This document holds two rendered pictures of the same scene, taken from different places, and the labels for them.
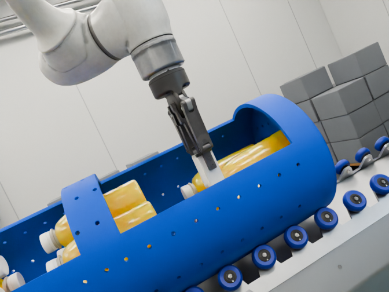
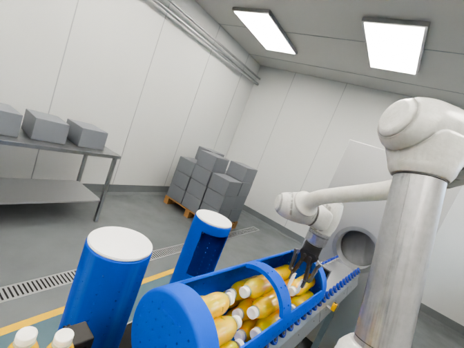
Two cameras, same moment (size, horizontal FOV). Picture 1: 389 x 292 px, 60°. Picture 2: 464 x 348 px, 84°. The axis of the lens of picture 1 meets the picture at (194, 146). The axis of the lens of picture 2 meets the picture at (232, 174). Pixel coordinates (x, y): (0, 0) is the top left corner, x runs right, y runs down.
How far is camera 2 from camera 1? 1.09 m
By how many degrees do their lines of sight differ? 38
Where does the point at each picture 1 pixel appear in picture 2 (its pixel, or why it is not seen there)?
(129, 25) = (329, 228)
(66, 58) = (302, 218)
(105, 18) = (325, 219)
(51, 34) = (311, 211)
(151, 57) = (324, 242)
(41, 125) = (10, 18)
